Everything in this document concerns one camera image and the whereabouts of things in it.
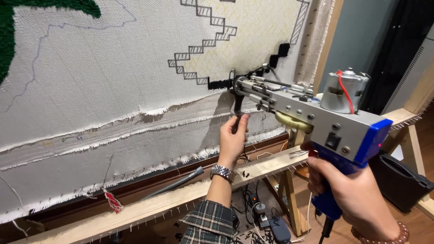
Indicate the person's right hand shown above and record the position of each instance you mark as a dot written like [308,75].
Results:
[356,196]

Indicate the person's left hand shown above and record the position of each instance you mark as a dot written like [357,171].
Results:
[232,142]

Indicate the blue and silver tufting gun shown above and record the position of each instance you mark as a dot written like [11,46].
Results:
[325,118]

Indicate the silver metal wristwatch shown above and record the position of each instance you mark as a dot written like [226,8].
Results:
[222,172]

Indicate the black plastic case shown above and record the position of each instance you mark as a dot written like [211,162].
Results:
[396,183]

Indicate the black tufted yarn line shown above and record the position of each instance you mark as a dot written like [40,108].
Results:
[218,83]

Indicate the black power strip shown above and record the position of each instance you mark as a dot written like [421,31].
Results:
[259,213]

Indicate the black power adapter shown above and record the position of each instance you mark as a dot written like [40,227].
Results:
[280,231]

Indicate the red and white yarn tassel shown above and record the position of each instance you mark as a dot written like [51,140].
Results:
[113,202]

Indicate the white tufting cloth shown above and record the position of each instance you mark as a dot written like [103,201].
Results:
[101,101]

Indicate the black cabinet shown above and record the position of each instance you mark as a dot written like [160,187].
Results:
[390,50]

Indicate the green tufted yarn patch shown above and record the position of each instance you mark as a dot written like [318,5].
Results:
[6,30]

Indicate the wooden tufting frame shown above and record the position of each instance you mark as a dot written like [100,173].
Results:
[162,205]

